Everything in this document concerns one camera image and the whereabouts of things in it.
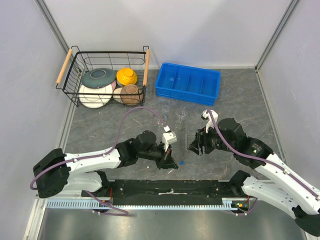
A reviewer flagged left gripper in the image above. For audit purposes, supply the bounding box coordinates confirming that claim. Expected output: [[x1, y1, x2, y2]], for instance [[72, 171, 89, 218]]
[[138, 141, 178, 170]]

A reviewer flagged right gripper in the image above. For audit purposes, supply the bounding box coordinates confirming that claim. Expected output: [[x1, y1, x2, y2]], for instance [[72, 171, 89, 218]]
[[186, 122, 236, 156]]

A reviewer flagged clear acrylic tube rack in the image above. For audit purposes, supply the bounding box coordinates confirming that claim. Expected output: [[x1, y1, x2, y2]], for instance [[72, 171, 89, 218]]
[[185, 133, 198, 150]]

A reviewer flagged blue capped test tube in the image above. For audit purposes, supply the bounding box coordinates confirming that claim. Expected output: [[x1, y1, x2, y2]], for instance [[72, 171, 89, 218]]
[[168, 161, 184, 174]]

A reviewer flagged blue plastic divided bin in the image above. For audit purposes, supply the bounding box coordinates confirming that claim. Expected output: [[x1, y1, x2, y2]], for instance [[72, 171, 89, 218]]
[[155, 62, 221, 107]]

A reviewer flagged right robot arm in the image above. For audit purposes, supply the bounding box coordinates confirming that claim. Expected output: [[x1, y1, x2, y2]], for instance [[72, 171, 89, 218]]
[[189, 114, 320, 237]]

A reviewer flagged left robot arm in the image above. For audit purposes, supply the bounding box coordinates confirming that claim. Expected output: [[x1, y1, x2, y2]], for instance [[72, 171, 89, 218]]
[[30, 130, 178, 199]]

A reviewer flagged small glass bottle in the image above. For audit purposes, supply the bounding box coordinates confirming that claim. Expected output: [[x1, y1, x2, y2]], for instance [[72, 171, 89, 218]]
[[175, 119, 182, 129]]

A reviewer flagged glass conical flask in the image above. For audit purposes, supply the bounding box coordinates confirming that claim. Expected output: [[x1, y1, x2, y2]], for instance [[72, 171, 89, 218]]
[[175, 107, 188, 120]]

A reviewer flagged glass petri dish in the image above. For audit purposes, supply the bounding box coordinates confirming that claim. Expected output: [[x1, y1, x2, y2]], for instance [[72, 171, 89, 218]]
[[154, 113, 168, 126]]

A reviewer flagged glass beaker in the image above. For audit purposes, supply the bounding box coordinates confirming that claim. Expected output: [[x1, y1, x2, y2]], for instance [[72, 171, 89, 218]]
[[162, 104, 170, 113]]

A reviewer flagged brown ceramic bowl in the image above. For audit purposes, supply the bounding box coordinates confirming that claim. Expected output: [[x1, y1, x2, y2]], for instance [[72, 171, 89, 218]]
[[120, 84, 143, 106]]

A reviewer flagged white ceramic bowl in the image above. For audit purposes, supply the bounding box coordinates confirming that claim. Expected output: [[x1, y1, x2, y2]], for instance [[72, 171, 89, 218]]
[[112, 87, 123, 104]]

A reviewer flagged yellow ceramic bowl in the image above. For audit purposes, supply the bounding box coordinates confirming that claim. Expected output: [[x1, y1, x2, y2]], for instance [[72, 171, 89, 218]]
[[116, 68, 138, 86]]

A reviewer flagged white ceramic plate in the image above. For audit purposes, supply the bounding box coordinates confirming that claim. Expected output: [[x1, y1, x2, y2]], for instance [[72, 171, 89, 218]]
[[78, 84, 113, 109]]

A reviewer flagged teal ceramic plate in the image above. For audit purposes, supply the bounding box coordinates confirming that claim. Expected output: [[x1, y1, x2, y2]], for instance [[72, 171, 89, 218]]
[[81, 68, 116, 89]]

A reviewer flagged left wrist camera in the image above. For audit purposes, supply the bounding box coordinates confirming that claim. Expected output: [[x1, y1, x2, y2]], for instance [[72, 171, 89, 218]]
[[162, 131, 178, 152]]

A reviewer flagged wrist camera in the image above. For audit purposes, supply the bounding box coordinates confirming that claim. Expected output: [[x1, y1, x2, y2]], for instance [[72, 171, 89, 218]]
[[162, 131, 178, 152], [201, 109, 219, 133]]

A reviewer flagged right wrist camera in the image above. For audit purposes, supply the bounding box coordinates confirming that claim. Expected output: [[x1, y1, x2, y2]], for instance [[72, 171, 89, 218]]
[[201, 109, 219, 133]]

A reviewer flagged light blue cable duct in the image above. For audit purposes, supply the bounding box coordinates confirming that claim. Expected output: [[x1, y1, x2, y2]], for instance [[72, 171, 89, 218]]
[[45, 198, 238, 211]]

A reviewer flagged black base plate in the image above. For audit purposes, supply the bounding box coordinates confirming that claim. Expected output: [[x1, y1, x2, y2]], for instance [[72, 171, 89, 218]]
[[92, 179, 247, 205]]

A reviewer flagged black wire basket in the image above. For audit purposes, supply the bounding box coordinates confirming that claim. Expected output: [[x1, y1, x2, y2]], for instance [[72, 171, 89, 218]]
[[55, 45, 150, 109]]

